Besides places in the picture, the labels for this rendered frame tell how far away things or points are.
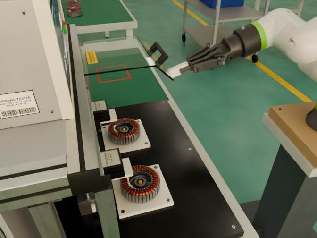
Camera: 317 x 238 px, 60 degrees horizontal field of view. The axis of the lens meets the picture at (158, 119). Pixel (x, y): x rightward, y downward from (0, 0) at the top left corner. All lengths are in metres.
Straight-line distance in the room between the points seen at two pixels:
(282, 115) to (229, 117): 1.32
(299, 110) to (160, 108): 0.55
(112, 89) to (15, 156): 0.89
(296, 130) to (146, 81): 0.70
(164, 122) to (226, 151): 1.11
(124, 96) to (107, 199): 0.80
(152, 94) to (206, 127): 1.11
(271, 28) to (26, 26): 0.70
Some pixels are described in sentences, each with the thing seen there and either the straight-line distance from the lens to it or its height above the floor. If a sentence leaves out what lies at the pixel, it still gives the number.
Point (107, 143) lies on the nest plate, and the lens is 0.95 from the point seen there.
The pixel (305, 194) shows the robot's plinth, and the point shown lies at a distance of 1.29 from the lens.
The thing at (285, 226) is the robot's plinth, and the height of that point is 0.29.
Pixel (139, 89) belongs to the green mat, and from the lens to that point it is 1.30.
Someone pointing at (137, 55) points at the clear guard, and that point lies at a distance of 0.86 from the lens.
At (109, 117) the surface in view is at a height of 0.89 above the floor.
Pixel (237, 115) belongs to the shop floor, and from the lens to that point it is 2.48.
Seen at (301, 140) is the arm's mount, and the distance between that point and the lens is 1.06.
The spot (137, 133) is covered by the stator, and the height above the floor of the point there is 0.81.
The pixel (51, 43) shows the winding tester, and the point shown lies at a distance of 0.45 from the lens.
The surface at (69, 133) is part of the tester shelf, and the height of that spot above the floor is 1.11.
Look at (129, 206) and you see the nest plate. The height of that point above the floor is 0.78.
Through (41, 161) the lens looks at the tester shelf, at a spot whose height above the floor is 1.11.
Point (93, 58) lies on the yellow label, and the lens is 0.85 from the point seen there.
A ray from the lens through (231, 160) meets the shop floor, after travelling 2.05.
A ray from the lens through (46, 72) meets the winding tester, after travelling 0.47.
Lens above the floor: 1.41
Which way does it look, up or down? 37 degrees down
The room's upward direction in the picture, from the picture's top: straight up
